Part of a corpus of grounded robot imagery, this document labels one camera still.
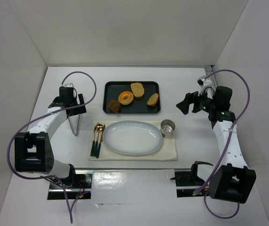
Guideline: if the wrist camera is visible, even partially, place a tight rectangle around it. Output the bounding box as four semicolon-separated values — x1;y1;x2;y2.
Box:
62;83;74;88
197;76;213;96

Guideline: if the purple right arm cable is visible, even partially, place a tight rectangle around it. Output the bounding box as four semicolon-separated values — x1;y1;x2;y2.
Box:
192;69;251;219

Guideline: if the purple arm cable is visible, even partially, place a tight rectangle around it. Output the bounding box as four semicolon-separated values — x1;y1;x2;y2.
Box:
192;69;251;219
6;71;98;224

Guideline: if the orange bagel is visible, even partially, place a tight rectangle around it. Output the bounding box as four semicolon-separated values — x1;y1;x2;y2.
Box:
118;91;134;105

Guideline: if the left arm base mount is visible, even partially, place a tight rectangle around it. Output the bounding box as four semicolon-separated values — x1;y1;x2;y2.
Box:
47;170;93;200

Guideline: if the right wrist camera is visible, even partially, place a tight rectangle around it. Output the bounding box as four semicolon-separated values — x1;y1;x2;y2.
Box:
197;76;213;96

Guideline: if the gold knife green handle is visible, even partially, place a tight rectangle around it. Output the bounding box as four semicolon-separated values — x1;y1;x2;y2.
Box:
97;124;106;153

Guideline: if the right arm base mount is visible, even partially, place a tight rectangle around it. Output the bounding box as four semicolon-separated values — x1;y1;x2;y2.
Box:
170;169;204;198

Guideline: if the cream cloth placemat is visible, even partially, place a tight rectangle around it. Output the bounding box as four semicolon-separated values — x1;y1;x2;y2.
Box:
88;120;178;161

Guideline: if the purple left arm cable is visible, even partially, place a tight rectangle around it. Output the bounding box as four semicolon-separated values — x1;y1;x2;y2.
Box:
6;71;98;224

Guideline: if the stainless steel cup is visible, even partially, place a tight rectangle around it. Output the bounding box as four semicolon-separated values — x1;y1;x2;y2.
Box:
160;119;175;138

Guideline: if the brown chocolate croissant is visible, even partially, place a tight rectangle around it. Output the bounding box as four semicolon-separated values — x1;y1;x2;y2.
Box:
108;100;121;113

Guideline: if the black baking tray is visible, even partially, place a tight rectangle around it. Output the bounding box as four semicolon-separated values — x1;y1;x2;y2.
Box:
103;81;161;115

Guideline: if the light blue oval plate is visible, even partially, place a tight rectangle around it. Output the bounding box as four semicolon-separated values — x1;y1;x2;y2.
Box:
103;121;163;155

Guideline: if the gold fork green handle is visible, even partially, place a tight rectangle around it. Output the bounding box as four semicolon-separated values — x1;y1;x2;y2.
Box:
90;123;99;156

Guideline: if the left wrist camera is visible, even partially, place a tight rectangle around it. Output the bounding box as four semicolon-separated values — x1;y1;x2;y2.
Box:
62;83;74;88

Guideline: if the gold spoon green handle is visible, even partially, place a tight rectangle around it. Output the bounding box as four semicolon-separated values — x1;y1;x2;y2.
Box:
93;124;103;157

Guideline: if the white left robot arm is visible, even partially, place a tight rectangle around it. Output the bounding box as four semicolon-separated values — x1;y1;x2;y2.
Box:
14;86;87;188

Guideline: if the small bread slice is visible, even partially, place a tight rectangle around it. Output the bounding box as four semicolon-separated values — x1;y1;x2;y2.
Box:
147;93;159;106

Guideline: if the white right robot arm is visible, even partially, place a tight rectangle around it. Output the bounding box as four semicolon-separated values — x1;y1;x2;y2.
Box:
176;86;256;204

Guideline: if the large bread slice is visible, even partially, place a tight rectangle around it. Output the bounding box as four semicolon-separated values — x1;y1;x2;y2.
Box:
130;82;145;99

